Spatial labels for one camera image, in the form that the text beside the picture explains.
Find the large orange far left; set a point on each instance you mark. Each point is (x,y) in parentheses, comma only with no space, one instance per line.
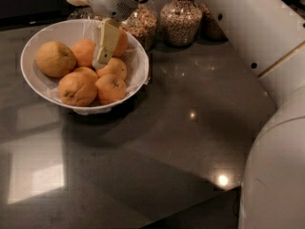
(55,59)

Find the white bowl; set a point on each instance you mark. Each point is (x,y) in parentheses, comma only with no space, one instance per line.
(29,68)

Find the small orange centre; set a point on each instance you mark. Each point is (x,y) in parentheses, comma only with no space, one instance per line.
(88,72)

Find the glass jar far left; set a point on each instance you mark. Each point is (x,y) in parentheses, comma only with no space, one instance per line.
(83,12)

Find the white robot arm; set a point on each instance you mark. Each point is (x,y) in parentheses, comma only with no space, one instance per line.
(214,141)

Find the glass jar round grains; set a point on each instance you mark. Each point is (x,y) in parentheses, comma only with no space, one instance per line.
(180,21)

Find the orange top back right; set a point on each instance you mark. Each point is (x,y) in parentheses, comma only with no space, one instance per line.
(122,44)

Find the glass jar mixed cereal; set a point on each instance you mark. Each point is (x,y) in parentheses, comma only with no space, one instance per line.
(142,24)

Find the orange front right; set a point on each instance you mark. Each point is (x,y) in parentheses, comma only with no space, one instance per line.
(111,88)

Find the glass jar brown grains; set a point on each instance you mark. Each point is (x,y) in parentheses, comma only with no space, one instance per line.
(209,28)

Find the orange back middle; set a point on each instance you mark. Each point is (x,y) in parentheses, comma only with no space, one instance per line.
(83,50)

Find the orange front left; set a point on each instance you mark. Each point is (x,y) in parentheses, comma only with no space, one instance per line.
(77,89)

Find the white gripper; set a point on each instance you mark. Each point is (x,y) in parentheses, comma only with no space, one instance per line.
(106,0)

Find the orange centre right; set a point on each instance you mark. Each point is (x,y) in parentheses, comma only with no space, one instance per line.
(115,66)

